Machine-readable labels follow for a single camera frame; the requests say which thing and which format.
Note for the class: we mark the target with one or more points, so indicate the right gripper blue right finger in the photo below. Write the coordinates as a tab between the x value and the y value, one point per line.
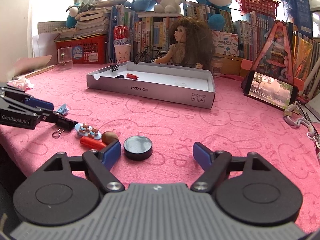
206	157

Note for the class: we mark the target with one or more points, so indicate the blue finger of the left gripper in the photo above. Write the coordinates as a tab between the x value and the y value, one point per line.
34	102
58	119

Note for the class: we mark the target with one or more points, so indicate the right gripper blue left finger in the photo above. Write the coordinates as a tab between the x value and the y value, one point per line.
109	155

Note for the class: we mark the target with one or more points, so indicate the large black binder clip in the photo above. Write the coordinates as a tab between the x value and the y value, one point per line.
62	129

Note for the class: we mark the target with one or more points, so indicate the brown nut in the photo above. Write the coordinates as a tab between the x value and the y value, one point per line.
109	137

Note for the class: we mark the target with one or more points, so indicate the red crayon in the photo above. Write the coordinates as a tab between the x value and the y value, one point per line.
131	76
92	143

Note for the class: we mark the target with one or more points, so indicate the blue bear hair clip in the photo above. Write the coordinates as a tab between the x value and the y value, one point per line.
63	110
86	130

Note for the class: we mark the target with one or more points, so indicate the black round puck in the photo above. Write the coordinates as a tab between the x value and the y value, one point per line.
138	148

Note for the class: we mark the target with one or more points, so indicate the crumpled white tissue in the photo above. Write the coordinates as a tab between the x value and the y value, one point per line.
21	83

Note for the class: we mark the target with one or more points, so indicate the pink bunny towel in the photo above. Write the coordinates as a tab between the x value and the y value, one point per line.
235	123

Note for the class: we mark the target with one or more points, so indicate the open book at left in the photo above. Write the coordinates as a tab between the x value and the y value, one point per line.
25	65

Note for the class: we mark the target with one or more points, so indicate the clear acrylic block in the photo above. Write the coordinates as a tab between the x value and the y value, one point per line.
65	59

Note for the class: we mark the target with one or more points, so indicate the grey cardboard box lid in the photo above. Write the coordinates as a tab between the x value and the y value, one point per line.
177	84

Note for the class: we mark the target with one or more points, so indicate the small black binder clip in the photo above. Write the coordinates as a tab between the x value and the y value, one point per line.
114	65

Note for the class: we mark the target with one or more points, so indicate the red plastic basket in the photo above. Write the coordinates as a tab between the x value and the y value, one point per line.
86	50

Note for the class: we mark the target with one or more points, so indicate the blue white penguin plush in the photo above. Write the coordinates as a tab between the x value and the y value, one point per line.
73	11

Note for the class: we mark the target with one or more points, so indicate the small glass jar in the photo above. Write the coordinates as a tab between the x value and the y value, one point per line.
216	66

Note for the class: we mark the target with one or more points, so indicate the white cat paper cup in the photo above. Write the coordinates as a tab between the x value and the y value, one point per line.
122	52

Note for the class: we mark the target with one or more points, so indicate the smartphone playing video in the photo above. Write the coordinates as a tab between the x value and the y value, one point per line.
274	92

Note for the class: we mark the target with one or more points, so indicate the stack of books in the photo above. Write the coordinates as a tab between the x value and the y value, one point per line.
93	18

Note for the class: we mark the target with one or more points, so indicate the red beer can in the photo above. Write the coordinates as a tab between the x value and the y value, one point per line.
121	35

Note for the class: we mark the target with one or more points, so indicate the brown haired doll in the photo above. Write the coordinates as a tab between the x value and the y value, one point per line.
191	44

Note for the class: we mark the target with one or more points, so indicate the miniature black bicycle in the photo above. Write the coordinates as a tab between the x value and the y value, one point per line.
149	54

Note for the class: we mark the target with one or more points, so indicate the row of upright books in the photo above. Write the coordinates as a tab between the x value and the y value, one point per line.
145	31

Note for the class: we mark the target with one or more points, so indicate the small blue bear plush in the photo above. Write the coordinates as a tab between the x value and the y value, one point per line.
140	5

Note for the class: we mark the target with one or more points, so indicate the red basket on top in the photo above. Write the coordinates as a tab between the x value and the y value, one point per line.
265	7

